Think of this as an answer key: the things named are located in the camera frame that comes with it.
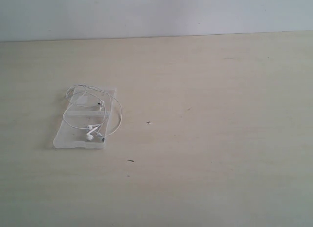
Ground white wired earphones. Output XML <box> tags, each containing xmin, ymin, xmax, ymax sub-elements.
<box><xmin>62</xmin><ymin>84</ymin><xmax>123</xmax><ymax>142</ymax></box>

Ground clear plastic hinged case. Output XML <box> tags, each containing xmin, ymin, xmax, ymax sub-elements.
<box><xmin>52</xmin><ymin>86</ymin><xmax>118</xmax><ymax>149</ymax></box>

